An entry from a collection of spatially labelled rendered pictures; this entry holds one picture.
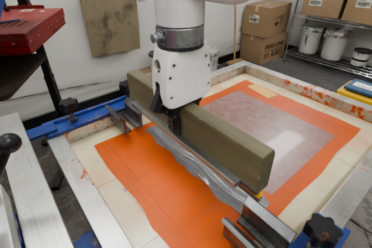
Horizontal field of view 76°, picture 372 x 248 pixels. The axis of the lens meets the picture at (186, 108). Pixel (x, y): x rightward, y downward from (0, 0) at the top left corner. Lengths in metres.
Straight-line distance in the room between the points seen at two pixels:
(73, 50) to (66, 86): 0.35
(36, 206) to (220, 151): 0.29
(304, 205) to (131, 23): 2.32
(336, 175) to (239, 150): 0.33
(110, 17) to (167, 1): 2.15
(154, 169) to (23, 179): 0.25
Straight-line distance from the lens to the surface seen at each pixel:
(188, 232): 0.47
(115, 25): 2.51
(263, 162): 0.34
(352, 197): 0.56
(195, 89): 0.41
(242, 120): 0.73
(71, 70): 2.52
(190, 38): 0.36
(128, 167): 0.58
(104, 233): 0.45
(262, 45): 3.69
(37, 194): 0.47
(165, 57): 0.36
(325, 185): 0.61
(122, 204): 0.52
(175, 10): 0.35
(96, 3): 2.41
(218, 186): 0.52
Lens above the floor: 1.36
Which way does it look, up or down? 32 degrees down
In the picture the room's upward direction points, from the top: straight up
